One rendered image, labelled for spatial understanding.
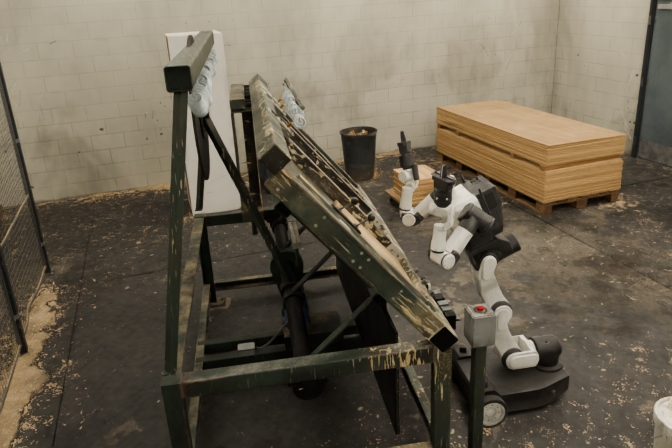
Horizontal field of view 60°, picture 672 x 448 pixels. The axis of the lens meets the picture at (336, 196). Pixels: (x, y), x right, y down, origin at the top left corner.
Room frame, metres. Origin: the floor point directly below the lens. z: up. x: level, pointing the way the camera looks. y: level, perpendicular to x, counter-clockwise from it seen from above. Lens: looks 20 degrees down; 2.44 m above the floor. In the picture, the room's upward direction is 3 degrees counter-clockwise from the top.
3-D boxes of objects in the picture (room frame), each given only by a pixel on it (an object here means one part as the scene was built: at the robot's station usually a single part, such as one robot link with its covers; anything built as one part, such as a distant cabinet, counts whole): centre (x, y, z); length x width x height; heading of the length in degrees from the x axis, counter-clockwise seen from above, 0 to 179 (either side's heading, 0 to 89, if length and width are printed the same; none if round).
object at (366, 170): (7.52, -0.35, 0.33); 0.52 x 0.51 x 0.65; 18
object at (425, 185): (6.35, -0.92, 0.20); 0.61 x 0.53 x 0.40; 18
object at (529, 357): (3.00, -1.06, 0.28); 0.21 x 0.20 x 0.13; 98
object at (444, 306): (2.88, -0.55, 0.69); 0.50 x 0.14 x 0.24; 8
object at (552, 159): (7.13, -2.36, 0.39); 2.46 x 1.05 x 0.78; 18
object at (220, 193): (6.73, 1.51, 1.03); 0.61 x 0.58 x 2.05; 18
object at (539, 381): (3.00, -1.03, 0.19); 0.64 x 0.52 x 0.33; 98
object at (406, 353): (3.37, 0.31, 0.41); 2.20 x 1.38 x 0.83; 8
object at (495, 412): (2.70, -0.82, 0.10); 0.20 x 0.05 x 0.20; 98
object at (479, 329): (2.46, -0.68, 0.84); 0.12 x 0.12 x 0.18; 8
